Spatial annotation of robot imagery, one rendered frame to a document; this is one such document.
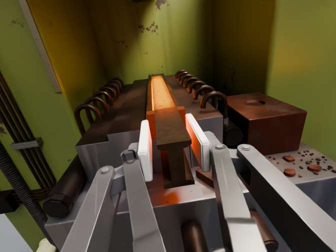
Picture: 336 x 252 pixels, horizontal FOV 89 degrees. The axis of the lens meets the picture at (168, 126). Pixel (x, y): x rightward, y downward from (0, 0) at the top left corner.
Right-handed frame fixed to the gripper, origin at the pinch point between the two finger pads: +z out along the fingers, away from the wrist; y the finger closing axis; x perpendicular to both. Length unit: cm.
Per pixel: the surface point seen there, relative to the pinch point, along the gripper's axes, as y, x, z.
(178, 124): 0.8, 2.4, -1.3
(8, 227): -126, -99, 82
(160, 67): 2, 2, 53
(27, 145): -28.3, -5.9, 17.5
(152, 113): -1.6, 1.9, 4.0
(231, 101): 12.4, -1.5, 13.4
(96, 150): -9.9, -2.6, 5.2
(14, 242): -112, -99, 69
